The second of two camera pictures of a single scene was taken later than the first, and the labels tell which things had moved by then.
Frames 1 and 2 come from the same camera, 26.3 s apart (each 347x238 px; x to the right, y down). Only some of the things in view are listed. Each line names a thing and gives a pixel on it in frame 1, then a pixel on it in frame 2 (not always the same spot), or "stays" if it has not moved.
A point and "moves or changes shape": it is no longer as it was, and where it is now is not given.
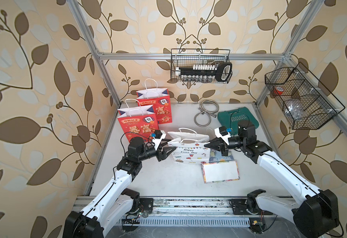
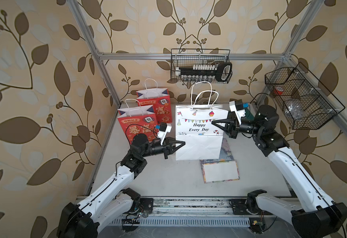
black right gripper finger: x=218 y=142 to x=226 y=120
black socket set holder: x=221 y=71 stays
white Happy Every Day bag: x=190 y=148 moves or changes shape
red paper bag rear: x=159 y=98 stays
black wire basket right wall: x=305 y=102 stays
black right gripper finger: x=219 y=146 to x=226 y=128
